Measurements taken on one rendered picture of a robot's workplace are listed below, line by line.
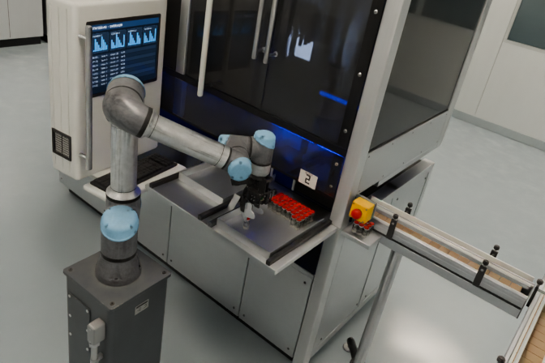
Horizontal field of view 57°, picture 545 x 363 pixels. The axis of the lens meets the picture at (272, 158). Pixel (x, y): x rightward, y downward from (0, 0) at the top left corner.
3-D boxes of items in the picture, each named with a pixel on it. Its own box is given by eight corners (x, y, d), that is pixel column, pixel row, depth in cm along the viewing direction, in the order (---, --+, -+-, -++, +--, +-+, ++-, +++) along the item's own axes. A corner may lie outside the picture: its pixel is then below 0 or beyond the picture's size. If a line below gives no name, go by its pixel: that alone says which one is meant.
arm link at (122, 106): (107, 94, 136) (260, 162, 155) (112, 80, 146) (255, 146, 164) (91, 128, 140) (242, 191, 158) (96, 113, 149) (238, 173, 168)
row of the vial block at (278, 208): (269, 206, 206) (271, 197, 204) (304, 227, 197) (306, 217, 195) (266, 208, 204) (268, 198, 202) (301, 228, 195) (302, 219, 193)
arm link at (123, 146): (102, 236, 170) (101, 84, 146) (107, 211, 183) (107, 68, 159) (139, 237, 173) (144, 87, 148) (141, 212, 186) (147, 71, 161)
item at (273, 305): (171, 155, 417) (179, 52, 377) (391, 285, 313) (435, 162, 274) (58, 192, 342) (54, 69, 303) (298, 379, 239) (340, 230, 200)
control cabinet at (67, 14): (132, 135, 260) (139, -22, 225) (160, 148, 252) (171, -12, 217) (47, 167, 220) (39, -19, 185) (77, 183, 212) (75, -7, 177)
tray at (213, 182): (232, 158, 239) (233, 151, 237) (274, 181, 226) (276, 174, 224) (178, 178, 214) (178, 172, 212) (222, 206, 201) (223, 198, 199)
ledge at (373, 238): (357, 221, 211) (358, 218, 210) (384, 236, 204) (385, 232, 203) (340, 234, 200) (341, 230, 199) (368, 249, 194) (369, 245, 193)
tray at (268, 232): (272, 197, 213) (274, 190, 212) (322, 225, 200) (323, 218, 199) (216, 225, 188) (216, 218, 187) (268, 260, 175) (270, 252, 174)
